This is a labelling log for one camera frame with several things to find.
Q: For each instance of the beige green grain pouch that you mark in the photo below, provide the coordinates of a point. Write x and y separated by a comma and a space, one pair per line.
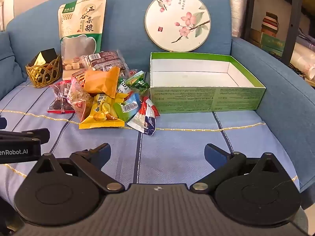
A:
83, 17

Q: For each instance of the tall white cup stack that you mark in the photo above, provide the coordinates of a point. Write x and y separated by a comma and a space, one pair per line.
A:
236, 5

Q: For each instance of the blue green snack packet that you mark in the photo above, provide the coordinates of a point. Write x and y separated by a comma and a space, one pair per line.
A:
128, 107

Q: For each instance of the pink clear snack packet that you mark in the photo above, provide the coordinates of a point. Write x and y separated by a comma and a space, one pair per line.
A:
80, 97

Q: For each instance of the white red blue packet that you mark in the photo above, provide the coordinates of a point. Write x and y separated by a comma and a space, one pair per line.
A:
145, 118

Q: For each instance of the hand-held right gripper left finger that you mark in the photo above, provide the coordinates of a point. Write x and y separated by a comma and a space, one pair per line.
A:
102, 154

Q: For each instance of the woven brown basket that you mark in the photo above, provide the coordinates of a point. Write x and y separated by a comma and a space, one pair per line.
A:
46, 78

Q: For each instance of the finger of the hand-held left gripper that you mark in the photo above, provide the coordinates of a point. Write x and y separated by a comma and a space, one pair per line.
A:
2, 123
39, 135

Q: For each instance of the yellow chips packet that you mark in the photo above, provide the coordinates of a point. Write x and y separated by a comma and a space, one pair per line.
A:
103, 113

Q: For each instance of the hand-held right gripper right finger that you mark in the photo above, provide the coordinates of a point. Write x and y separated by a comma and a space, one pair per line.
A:
216, 156

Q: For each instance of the floral paper cup stack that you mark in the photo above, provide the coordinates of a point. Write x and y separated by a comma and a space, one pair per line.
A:
301, 60

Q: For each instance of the black metal shelf rack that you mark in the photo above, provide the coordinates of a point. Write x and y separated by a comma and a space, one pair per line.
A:
248, 9

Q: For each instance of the blue cushion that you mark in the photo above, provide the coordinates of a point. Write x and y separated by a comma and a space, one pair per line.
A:
9, 66

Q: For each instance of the dark brown snack packet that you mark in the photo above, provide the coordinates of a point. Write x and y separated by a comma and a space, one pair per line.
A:
105, 60

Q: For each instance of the red checked snack packet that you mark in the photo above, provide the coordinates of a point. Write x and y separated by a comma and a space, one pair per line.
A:
80, 77

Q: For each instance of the red trimmed dates packet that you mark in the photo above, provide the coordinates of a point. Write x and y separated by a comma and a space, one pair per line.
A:
60, 98

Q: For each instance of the striped jar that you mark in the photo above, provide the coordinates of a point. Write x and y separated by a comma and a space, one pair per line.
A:
270, 23

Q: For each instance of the white printed snack packet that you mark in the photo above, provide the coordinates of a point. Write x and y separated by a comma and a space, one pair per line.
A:
123, 87

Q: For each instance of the orange snack packet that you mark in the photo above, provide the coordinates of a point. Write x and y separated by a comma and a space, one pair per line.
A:
101, 81

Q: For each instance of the stack of green cartons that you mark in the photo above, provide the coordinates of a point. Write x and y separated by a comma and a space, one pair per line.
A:
270, 41

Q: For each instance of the green cardboard box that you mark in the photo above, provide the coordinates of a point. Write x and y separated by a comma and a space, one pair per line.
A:
196, 98

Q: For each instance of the black gold small box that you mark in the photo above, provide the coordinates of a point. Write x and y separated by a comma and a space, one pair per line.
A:
49, 54

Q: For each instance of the round floral fan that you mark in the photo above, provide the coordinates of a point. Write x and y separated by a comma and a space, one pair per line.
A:
172, 24

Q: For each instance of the clear biscuit packet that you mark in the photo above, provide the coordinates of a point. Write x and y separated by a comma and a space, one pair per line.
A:
72, 66

